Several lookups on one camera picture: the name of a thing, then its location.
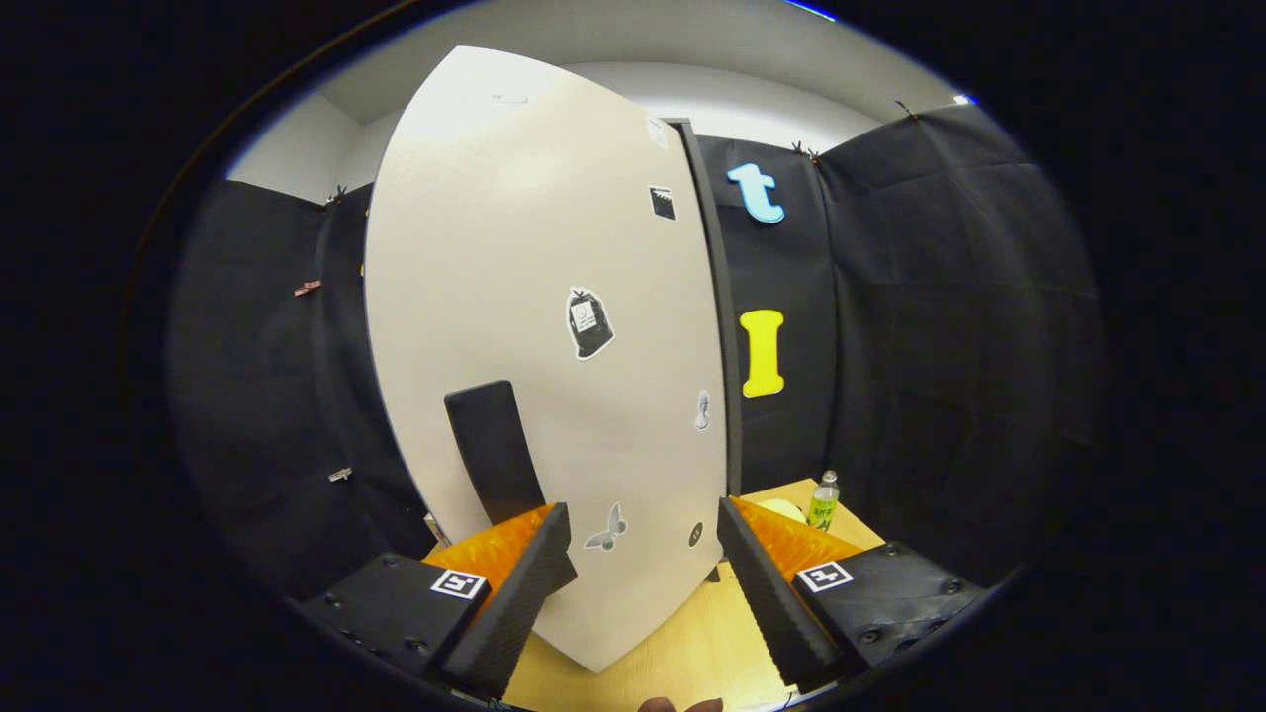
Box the green drink bottle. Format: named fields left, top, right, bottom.
left=807, top=471, right=841, bottom=533

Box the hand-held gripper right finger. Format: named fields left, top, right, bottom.
left=717, top=494, right=990, bottom=693

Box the black door handle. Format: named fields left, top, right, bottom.
left=444, top=380, right=547, bottom=527

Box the black backdrop cloth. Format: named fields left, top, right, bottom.
left=168, top=99, right=1104, bottom=604

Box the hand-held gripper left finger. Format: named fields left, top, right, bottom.
left=297, top=501, right=578, bottom=701

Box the grey shoe cabinet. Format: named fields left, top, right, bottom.
left=668, top=117, right=745, bottom=584

